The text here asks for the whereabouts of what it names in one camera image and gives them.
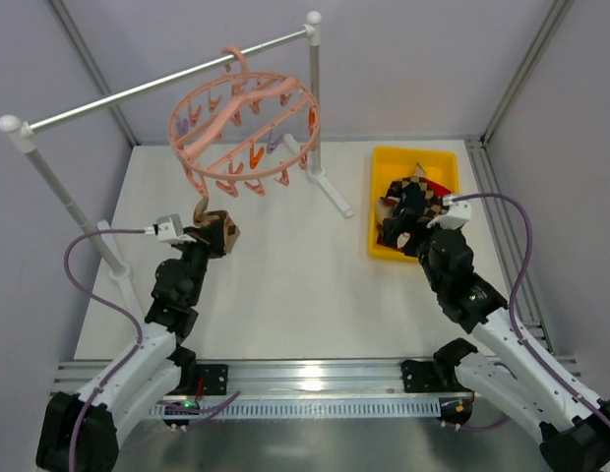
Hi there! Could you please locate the navy santa sock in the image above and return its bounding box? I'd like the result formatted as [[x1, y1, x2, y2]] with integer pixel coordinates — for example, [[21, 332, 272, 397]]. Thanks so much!
[[396, 232, 417, 257]]

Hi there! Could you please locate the tan orange argyle sock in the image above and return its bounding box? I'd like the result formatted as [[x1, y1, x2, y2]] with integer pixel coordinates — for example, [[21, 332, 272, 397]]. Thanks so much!
[[191, 197, 240, 256]]

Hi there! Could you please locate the brown argyle sock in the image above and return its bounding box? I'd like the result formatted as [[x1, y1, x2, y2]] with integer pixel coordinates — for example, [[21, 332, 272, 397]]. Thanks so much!
[[385, 176, 442, 217]]

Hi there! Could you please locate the red sock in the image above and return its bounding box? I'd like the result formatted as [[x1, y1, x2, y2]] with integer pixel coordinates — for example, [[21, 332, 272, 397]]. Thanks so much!
[[427, 180, 453, 199]]

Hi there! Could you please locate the beige maroon striped sock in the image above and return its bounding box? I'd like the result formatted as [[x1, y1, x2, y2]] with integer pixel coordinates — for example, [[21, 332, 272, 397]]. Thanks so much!
[[413, 163, 427, 178]]

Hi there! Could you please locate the pink round clip hanger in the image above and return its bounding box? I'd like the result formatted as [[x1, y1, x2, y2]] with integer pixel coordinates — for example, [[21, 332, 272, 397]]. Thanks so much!
[[167, 45, 320, 197]]

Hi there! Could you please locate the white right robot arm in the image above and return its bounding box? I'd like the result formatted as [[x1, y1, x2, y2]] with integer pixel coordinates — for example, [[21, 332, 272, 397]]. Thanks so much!
[[417, 202, 610, 471]]

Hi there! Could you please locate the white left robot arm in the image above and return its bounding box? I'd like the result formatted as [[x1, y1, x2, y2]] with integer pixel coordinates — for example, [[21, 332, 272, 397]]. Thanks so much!
[[35, 215, 239, 471]]

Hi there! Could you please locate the yellow plastic tray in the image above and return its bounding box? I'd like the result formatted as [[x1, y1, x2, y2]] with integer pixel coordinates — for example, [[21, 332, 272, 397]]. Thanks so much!
[[368, 146, 458, 262]]

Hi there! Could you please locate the white metal drying rack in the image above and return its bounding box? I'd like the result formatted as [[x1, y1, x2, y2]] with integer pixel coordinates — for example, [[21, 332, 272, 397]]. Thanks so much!
[[0, 10, 356, 321]]

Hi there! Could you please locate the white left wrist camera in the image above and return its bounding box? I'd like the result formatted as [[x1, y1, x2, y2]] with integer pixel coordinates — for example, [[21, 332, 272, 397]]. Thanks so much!
[[144, 214, 195, 245]]

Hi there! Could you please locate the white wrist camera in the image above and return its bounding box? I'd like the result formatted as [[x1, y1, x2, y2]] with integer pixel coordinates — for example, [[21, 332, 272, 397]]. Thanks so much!
[[426, 194, 472, 230], [144, 214, 195, 245]]

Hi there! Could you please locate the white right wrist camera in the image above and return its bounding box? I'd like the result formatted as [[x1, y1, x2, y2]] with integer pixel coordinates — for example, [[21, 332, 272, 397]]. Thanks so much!
[[426, 194, 472, 230]]

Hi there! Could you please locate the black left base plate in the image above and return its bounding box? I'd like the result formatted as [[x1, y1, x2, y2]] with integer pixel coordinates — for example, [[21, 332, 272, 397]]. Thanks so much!
[[190, 363, 229, 397]]

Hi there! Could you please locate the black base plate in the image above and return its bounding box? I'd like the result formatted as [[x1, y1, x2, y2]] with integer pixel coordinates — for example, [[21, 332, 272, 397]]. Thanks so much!
[[190, 363, 229, 397], [400, 359, 443, 393]]

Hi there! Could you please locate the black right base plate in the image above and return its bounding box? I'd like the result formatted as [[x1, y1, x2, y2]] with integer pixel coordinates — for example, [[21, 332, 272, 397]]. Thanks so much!
[[400, 359, 443, 393]]

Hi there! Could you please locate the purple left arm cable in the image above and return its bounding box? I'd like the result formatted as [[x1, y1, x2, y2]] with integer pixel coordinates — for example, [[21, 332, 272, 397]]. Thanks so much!
[[63, 226, 240, 472]]

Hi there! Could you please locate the aluminium rail frame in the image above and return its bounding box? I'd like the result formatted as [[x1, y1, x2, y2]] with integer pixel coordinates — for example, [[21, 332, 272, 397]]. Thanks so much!
[[48, 137, 589, 472]]

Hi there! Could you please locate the white slotted cable duct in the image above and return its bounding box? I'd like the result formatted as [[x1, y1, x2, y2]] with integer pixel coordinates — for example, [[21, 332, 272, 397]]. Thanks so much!
[[142, 398, 442, 419]]

